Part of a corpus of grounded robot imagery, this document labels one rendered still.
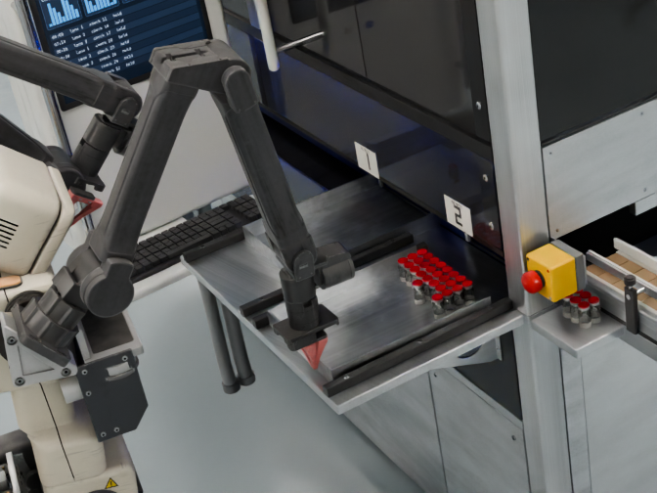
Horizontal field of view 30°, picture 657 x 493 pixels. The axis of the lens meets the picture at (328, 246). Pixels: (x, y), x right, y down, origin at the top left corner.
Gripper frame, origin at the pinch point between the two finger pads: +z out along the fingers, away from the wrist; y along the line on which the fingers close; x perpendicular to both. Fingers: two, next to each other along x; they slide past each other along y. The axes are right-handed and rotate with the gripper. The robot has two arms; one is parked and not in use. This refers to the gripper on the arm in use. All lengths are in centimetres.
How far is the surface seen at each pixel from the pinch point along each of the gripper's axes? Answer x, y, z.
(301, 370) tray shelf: 2.9, -1.4, 2.3
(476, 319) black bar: -7.8, 30.0, 0.2
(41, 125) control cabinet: 88, -17, -25
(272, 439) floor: 97, 22, 90
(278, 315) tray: 19.9, 2.8, 0.7
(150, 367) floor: 156, 8, 90
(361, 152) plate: 43, 38, -14
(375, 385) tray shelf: -10.4, 6.5, 2.2
